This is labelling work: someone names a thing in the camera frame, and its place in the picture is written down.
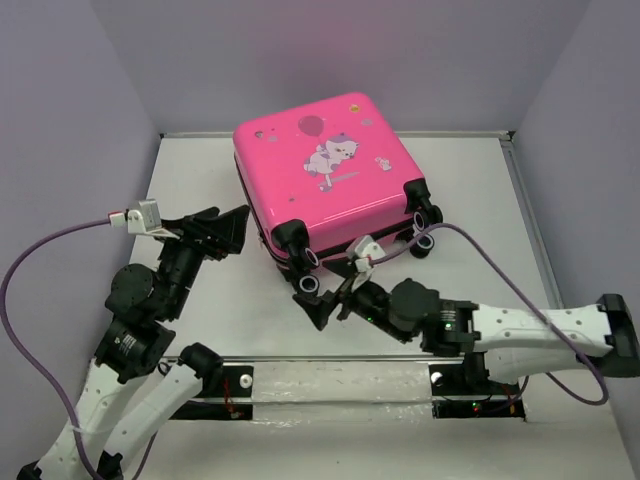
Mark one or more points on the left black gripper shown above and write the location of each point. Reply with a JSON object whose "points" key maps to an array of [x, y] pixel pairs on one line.
{"points": [[196, 229]]}

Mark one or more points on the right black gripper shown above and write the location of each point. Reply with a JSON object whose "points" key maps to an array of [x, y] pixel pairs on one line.
{"points": [[318, 305]]}

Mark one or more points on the pink hard-shell suitcase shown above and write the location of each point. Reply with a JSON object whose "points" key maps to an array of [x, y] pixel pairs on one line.
{"points": [[320, 175]]}

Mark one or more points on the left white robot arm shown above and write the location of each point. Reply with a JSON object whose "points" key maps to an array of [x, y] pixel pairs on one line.
{"points": [[102, 435]]}

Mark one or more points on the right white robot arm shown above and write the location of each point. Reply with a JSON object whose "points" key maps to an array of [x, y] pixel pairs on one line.
{"points": [[497, 345]]}

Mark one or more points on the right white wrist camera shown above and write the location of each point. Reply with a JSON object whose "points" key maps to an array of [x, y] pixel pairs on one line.
{"points": [[363, 251]]}

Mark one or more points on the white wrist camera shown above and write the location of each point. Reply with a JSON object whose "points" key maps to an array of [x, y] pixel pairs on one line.
{"points": [[363, 251], [141, 218]]}

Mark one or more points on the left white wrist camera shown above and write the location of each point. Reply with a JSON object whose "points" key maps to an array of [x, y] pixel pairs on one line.
{"points": [[141, 218]]}

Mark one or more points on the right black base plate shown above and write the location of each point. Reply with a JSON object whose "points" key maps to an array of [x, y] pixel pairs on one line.
{"points": [[454, 398]]}

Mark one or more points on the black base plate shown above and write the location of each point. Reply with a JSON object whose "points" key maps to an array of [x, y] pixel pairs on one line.
{"points": [[229, 400], [454, 398]]}

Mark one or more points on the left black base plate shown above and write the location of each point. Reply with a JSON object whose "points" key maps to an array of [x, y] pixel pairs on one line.
{"points": [[229, 400]]}

